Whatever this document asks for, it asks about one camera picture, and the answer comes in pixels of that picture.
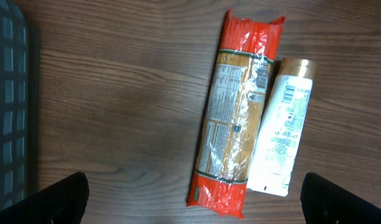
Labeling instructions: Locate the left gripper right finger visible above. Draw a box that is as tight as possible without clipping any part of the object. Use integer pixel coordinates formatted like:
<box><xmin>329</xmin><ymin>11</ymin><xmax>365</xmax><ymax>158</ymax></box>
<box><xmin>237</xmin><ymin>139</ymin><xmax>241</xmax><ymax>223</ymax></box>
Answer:
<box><xmin>300</xmin><ymin>172</ymin><xmax>381</xmax><ymax>224</ymax></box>

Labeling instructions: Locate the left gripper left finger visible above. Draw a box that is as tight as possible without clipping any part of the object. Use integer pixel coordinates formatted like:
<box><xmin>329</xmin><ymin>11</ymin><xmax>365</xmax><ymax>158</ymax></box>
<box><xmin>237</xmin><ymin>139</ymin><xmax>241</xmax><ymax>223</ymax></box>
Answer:
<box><xmin>0</xmin><ymin>172</ymin><xmax>90</xmax><ymax>224</ymax></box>

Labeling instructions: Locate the white tube gold cap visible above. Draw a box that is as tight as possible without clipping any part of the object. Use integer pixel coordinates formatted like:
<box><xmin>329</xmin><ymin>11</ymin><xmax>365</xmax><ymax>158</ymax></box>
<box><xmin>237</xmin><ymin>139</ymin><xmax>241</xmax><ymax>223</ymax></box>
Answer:
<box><xmin>247</xmin><ymin>58</ymin><xmax>317</xmax><ymax>197</ymax></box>

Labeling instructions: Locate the orange spaghetti packet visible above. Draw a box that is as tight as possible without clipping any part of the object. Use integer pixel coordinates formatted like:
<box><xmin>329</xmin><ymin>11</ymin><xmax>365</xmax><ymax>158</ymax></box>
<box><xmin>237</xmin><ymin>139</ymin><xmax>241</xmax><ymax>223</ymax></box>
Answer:
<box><xmin>186</xmin><ymin>11</ymin><xmax>285</xmax><ymax>218</ymax></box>

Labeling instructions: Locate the grey plastic shopping basket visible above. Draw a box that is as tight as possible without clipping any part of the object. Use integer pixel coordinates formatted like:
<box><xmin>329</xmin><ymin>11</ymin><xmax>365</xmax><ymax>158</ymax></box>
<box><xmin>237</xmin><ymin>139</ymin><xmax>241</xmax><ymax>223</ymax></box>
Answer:
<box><xmin>0</xmin><ymin>0</ymin><xmax>40</xmax><ymax>211</ymax></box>

